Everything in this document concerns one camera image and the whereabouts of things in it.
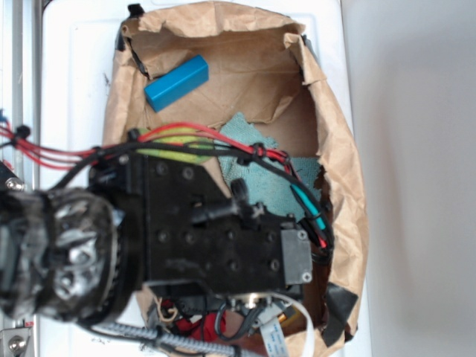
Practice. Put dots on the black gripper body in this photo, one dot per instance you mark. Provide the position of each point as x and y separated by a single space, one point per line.
190 239

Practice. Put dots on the green scrubby sponge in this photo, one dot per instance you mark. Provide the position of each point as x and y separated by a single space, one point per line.
180 141

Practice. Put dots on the teal microfiber cloth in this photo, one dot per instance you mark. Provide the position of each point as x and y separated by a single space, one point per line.
263 186

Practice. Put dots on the red object in bag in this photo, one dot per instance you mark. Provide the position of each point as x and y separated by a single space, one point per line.
201 330

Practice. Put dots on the blue rectangular block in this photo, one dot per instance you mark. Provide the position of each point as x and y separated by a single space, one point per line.
175 84

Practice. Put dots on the brown paper bag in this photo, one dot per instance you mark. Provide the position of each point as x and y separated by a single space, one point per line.
259 65

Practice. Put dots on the aluminium frame rail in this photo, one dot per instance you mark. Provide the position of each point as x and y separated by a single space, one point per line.
20 104

